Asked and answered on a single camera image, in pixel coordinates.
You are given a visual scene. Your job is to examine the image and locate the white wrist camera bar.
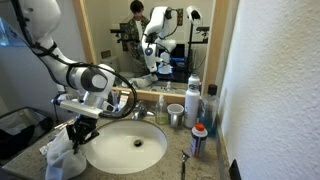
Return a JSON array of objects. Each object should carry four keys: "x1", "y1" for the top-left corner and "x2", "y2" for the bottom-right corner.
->
[{"x1": 59, "y1": 99, "x2": 105, "y2": 120}]

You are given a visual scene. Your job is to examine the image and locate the white toothpaste tube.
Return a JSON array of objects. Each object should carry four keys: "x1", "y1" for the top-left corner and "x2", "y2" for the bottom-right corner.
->
[{"x1": 118, "y1": 91, "x2": 131, "y2": 109}]

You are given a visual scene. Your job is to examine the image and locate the wood framed wall mirror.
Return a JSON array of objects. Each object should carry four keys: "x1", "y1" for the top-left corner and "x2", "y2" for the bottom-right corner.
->
[{"x1": 71, "y1": 0, "x2": 231, "y2": 104}]

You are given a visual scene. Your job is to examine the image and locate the slim white blue tube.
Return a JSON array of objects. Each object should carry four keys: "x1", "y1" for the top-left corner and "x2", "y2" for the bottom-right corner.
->
[{"x1": 110, "y1": 89, "x2": 120, "y2": 106}]

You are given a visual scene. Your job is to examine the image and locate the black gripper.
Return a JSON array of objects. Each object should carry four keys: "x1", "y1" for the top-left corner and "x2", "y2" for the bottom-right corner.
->
[{"x1": 65, "y1": 114, "x2": 101, "y2": 155}]

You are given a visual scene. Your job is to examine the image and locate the grey metal mug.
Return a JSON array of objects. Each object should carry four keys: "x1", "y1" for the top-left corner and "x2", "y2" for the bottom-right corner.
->
[{"x1": 166, "y1": 103, "x2": 185, "y2": 128}]

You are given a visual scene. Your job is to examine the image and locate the shaving can red cap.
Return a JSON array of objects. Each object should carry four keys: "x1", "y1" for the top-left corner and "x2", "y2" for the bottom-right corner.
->
[{"x1": 189, "y1": 123, "x2": 208, "y2": 159}]

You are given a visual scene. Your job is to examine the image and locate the chrome faucet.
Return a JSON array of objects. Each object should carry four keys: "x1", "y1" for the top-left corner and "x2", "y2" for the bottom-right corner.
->
[{"x1": 130, "y1": 100, "x2": 156, "y2": 121}]

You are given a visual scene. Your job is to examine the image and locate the black trash bin with liner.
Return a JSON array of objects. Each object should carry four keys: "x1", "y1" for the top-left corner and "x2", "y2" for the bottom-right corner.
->
[{"x1": 0, "y1": 106, "x2": 54, "y2": 161}]

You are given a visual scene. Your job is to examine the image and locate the blue mouthwash bottle black cap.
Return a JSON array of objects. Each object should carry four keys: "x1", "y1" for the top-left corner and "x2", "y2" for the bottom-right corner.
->
[{"x1": 199, "y1": 84, "x2": 221, "y2": 138}]

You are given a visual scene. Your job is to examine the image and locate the tall white bottle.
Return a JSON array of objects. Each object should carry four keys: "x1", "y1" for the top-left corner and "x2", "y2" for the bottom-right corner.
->
[{"x1": 183, "y1": 73, "x2": 201, "y2": 130}]

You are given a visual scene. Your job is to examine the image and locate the white oval sink basin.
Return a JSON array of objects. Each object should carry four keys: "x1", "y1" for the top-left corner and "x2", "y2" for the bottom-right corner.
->
[{"x1": 84, "y1": 119, "x2": 168, "y2": 175}]

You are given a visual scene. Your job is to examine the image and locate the black razor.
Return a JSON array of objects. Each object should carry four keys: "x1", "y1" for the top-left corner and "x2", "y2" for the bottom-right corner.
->
[{"x1": 179, "y1": 149, "x2": 190, "y2": 180}]

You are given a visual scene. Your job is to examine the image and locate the blue wall poster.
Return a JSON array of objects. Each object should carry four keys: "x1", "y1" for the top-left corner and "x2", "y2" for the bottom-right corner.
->
[{"x1": 0, "y1": 16, "x2": 29, "y2": 48}]

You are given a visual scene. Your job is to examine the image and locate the white terry towel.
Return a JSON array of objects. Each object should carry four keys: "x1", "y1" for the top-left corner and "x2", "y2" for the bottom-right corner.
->
[{"x1": 44, "y1": 128, "x2": 88, "y2": 180}]

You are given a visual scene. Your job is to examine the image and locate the clear soap pump bottle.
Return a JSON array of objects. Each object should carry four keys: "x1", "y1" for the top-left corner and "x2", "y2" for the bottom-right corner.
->
[{"x1": 155, "y1": 94, "x2": 169, "y2": 126}]

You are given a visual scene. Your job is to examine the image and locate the black box by wall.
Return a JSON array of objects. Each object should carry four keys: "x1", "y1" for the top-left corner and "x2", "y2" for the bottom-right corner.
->
[{"x1": 228, "y1": 158, "x2": 243, "y2": 180}]

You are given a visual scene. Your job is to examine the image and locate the white hair dryer black cord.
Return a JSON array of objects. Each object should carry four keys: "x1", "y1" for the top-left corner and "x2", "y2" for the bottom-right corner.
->
[{"x1": 50, "y1": 83, "x2": 69, "y2": 107}]

